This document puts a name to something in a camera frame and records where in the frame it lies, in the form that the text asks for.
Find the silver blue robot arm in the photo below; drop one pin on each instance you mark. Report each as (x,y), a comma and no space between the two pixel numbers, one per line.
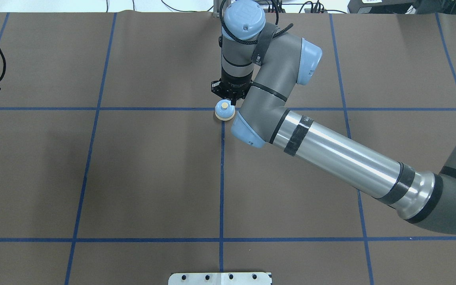
(260,65)

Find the light blue call bell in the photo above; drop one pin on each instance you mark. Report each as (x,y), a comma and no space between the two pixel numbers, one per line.
(224,110)

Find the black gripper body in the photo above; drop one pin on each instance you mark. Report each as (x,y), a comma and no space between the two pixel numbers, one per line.
(234,80)

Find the black computer box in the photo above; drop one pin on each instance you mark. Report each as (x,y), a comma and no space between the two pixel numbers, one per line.
(380,6)

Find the white camera stand pedestal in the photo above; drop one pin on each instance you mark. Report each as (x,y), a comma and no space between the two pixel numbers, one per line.
(221,278)

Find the aluminium frame post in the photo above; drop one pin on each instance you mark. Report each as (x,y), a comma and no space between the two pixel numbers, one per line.
(216,8)

